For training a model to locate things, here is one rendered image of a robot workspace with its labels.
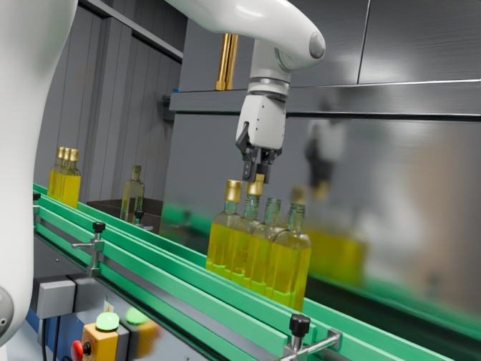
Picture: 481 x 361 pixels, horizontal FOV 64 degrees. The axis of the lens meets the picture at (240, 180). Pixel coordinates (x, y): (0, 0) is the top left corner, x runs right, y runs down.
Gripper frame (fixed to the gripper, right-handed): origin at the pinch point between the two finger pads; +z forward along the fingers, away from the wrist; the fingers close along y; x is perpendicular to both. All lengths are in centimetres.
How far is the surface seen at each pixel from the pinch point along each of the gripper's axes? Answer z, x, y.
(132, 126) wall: -23, -326, -159
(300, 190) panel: 2.7, 3.4, -11.9
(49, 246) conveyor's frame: 31, -64, 14
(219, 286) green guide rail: 23.1, 0.3, 6.3
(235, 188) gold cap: 4.0, -4.4, 1.0
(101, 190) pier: 45, -300, -120
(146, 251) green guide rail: 23.3, -26.4, 6.0
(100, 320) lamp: 34.0, -17.5, 20.7
